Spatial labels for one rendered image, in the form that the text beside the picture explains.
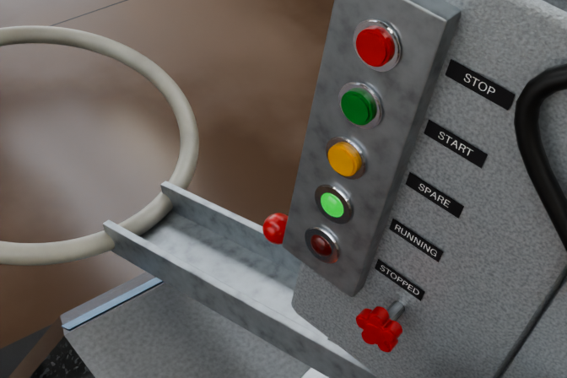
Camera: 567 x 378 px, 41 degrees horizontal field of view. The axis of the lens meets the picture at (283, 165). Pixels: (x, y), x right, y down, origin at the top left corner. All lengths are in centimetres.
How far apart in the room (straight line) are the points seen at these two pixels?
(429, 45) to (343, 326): 33
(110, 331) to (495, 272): 66
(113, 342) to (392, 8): 73
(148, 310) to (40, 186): 135
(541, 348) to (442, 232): 12
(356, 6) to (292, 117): 221
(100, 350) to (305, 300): 43
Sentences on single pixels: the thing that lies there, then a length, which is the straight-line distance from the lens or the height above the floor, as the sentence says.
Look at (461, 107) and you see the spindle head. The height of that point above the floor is 145.
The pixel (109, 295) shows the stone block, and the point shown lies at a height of 77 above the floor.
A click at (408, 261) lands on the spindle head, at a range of 61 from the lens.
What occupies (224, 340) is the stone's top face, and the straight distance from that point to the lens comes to 109.
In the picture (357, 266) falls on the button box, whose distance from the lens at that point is 62.
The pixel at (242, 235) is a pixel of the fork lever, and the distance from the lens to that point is 104.
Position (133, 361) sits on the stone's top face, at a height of 83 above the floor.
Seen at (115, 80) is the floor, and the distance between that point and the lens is 278.
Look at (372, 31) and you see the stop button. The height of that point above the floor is 149.
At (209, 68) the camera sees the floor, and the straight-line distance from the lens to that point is 286.
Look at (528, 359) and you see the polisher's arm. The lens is 62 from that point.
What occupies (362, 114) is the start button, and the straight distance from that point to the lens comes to 52.
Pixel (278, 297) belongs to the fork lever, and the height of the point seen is 96.
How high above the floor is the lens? 175
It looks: 44 degrees down
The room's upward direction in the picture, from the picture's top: 11 degrees clockwise
